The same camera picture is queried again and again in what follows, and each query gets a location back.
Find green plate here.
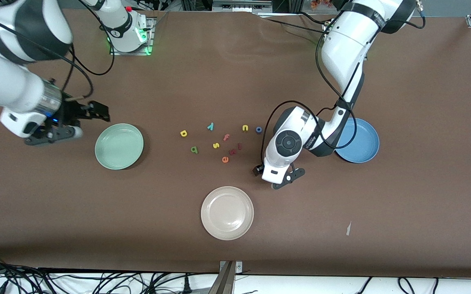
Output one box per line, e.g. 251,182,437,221
95,123,144,170

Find beige plate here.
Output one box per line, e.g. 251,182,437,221
201,186,254,241

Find brown table cover sheet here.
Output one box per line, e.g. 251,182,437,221
0,6,471,279

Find blue plate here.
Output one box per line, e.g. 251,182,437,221
335,118,380,164

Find silver electronics box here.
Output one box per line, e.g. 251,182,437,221
212,0,273,13

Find orange artificial flowers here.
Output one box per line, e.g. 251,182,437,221
311,0,342,9

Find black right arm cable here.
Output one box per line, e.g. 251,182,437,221
0,0,115,102

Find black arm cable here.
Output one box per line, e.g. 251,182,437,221
260,18,368,166
0,0,115,102

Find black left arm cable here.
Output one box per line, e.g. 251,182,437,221
260,18,368,166

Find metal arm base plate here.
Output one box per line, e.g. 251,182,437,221
109,16,154,56

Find silver metal bracket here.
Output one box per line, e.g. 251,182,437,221
219,261,243,274

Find aluminium mounting post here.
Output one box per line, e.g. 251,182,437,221
208,261,236,294

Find black base cable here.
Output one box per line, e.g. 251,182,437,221
266,12,332,35

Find black floor cable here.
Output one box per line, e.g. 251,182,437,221
352,277,373,294
398,277,416,294

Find tangled black floor cables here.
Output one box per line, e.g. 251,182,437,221
0,253,219,294

